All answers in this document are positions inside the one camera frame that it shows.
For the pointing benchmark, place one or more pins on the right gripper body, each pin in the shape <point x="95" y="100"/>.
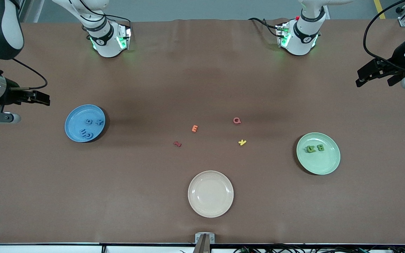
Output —
<point x="11" y="94"/>

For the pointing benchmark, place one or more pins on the blue foam letter a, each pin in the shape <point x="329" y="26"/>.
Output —
<point x="89" y="121"/>

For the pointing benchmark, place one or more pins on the blue foam letter m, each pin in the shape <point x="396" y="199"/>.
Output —
<point x="83" y="133"/>

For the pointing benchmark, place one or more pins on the blue foam letter G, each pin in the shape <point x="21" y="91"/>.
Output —
<point x="90" y="136"/>

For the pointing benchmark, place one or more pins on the blue foam letter x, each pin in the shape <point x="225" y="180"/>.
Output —
<point x="99" y="122"/>

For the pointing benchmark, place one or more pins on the green foam letter B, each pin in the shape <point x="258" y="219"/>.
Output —
<point x="320" y="147"/>

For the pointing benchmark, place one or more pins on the green foam letter N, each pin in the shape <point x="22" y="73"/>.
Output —
<point x="309" y="150"/>

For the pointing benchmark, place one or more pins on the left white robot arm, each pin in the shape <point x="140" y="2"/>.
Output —
<point x="299" y="45"/>

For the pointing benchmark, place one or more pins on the blue round plate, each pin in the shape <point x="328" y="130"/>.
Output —
<point x="79" y="114"/>

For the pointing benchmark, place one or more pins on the yellow floor tape strip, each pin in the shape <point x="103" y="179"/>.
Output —
<point x="380" y="10"/>

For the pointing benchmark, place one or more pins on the brown table mat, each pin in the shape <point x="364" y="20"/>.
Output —
<point x="47" y="196"/>

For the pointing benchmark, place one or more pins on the green round plate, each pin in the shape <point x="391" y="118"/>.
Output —
<point x="325" y="161"/>

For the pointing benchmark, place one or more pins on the red foam letter I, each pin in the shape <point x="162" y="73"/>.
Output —
<point x="177" y="143"/>

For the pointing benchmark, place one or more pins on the red foam letter Q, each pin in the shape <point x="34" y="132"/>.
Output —
<point x="236" y="120"/>

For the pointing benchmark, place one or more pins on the yellow foam letter x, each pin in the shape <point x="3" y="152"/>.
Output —
<point x="242" y="142"/>

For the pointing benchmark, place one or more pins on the orange foam letter E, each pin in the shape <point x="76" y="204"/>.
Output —
<point x="195" y="128"/>

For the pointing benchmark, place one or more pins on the beige round plate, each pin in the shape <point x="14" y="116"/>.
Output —
<point x="210" y="194"/>

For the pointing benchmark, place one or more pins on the white table edge rail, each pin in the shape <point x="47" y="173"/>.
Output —
<point x="47" y="249"/>

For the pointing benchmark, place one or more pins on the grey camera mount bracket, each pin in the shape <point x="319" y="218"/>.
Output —
<point x="204" y="242"/>

